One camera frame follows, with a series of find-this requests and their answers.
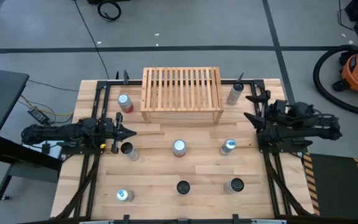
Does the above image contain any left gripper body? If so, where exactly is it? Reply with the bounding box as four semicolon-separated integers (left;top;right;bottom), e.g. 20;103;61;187
99;112;124;155

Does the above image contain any wooden slatted shelf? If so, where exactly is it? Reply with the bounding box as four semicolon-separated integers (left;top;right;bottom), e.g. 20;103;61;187
139;66;224;124

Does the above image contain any Celsius Tropical Vibe can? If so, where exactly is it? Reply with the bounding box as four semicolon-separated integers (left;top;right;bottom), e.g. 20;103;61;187
226;81;245;106
176;180;191;195

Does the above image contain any pink strawberry soda can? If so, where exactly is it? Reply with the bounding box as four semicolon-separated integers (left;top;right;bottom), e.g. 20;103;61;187
117;93;134;114
172;139;188;158

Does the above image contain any black floor cable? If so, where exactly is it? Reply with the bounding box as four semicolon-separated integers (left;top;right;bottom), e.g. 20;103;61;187
73;0;110;80

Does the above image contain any Celsius Peach Vibe can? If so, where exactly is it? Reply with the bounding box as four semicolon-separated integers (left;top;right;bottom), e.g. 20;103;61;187
120;141;140;162

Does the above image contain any black hazard-striped floor mat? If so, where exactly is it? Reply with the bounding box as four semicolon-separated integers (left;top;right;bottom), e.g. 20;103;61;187
302;152;358;222

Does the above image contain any white flat board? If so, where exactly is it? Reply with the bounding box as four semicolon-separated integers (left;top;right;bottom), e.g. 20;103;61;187
22;140;64;160

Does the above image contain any silver can black lid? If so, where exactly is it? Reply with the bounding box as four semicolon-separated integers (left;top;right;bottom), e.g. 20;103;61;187
223;177;246;195

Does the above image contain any yellow floor cable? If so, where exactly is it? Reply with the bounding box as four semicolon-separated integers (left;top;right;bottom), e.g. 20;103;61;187
19;95;75;118

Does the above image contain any blue silver beverage can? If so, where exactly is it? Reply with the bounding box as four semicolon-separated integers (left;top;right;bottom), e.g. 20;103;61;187
115;188;135;203
219;138;237;156

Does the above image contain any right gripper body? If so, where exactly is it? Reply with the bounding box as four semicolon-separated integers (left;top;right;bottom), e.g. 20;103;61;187
259;100;288;142

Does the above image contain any coiled black cable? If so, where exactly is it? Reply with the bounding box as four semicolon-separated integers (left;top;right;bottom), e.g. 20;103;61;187
96;0;122;22

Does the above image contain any black power adapter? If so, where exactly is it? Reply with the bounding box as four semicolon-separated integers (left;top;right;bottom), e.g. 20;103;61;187
27;107;50;125

